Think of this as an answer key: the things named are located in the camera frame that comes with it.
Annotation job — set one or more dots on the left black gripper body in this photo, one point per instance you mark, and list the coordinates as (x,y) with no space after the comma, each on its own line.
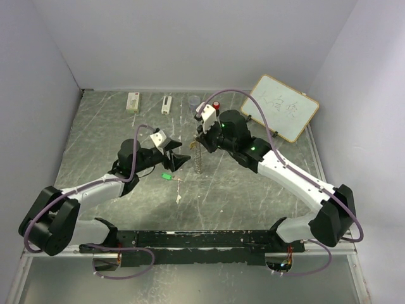
(150,158)

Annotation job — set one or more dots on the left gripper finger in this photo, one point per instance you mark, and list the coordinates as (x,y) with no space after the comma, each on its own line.
(172,144)
(176,161)

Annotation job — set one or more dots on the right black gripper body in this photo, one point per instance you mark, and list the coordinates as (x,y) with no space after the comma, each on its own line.
(214,139)

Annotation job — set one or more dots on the key with green tag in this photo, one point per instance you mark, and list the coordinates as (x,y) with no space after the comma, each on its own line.
(170,177)

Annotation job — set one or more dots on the metal disc with keyrings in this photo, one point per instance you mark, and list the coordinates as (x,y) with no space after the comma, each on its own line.
(198,158)

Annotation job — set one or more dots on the key with yellow tag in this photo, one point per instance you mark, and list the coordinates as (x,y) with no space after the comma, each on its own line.
(193,144)

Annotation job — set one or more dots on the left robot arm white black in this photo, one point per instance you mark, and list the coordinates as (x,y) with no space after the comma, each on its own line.
(52,223)

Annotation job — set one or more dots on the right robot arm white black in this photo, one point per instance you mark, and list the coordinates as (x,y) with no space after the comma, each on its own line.
(331,208)

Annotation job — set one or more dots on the red black stamp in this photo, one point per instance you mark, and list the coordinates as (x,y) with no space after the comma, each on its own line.
(216,105)

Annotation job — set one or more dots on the clear jar of paperclips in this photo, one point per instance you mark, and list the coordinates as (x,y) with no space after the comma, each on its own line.
(194,101)

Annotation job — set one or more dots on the white stapler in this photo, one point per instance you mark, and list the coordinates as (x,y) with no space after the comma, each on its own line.
(166,105)

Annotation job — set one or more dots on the green white staples box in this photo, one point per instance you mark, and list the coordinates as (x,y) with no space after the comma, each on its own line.
(133,102)

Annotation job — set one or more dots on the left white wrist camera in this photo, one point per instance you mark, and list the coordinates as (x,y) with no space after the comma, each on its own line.
(159,139)

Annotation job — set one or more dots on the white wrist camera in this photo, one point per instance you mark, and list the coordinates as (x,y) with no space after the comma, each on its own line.
(159,139)
(208,115)

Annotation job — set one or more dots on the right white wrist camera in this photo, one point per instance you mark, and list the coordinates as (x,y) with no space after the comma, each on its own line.
(208,115)

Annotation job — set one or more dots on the small whiteboard yellow frame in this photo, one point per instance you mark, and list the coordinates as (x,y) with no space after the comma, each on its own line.
(287,111)

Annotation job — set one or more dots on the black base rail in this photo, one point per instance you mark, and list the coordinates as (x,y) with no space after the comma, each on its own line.
(189,247)

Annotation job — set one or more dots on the aluminium frame rail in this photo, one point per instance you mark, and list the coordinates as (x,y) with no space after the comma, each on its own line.
(314,152)

